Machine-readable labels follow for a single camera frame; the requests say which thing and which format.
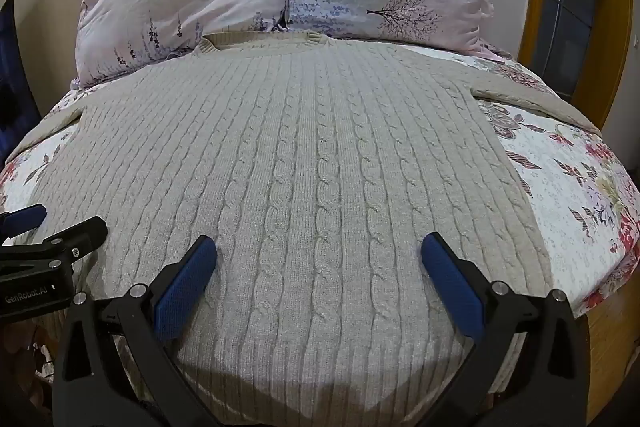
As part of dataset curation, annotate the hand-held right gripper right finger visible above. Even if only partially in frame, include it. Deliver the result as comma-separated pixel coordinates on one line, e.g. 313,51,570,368
420,232,588,427

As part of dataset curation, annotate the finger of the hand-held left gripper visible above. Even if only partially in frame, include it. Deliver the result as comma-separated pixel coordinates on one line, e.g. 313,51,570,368
0,204,48,238
0,216,109,269

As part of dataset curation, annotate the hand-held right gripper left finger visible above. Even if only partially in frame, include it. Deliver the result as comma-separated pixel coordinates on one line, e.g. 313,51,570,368
52,234,221,427

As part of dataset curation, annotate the beige cable knit sweater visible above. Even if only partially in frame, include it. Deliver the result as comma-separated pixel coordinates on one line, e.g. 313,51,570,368
5,32,603,427

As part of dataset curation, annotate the dark blue cloth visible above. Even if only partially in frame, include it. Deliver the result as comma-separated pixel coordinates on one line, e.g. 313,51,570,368
0,0,42,168

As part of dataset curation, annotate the floral bed sheet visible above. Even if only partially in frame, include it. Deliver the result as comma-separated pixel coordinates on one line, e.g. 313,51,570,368
0,42,640,319

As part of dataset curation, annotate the dark glass door panel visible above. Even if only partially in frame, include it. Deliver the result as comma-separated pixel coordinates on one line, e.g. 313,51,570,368
540,0,608,100

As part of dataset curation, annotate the wooden bed frame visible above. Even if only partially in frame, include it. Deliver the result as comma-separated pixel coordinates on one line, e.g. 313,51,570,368
490,252,640,427

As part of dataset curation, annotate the yellow wooden door frame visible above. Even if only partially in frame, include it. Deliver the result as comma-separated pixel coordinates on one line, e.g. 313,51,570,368
517,0,634,130

